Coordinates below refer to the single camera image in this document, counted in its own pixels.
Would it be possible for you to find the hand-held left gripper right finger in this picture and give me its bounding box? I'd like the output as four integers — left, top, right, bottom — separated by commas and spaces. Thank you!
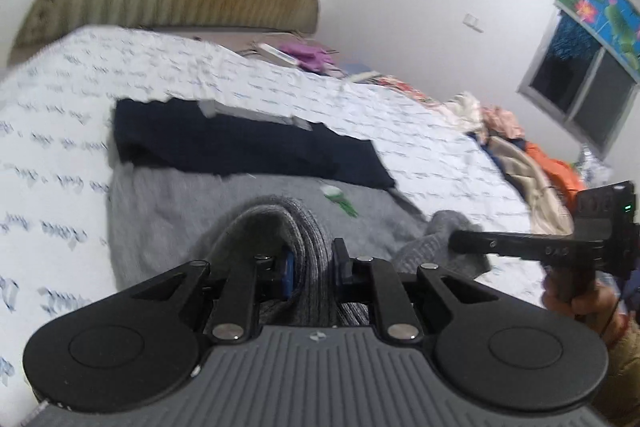
331, 238, 497, 342

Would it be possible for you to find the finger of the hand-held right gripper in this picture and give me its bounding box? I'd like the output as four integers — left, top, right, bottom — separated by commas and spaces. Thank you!
447, 229, 577, 267

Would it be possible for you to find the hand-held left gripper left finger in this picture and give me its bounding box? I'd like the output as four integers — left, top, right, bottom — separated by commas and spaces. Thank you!
131, 245, 296, 342

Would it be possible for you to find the grey sweater with navy sleeves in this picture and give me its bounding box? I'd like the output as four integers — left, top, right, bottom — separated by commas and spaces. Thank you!
107, 97, 494, 329

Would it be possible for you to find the pile of mixed clothes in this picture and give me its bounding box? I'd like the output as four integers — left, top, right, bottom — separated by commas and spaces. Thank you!
444, 91, 617, 239

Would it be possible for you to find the person's right hand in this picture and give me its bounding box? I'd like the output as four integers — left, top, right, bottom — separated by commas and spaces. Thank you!
542, 274, 627, 349

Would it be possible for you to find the red floral cloth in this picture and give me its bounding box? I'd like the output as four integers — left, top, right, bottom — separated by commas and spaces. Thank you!
374, 74, 447, 104

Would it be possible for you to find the purple cloth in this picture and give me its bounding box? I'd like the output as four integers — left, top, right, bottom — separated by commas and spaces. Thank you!
277, 44, 337, 74

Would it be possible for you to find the blue floral roller blind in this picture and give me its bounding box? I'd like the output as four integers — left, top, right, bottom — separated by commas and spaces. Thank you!
554, 0, 640, 82

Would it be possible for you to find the window with grey frame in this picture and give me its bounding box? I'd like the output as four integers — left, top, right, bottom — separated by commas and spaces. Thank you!
517, 14, 640, 158

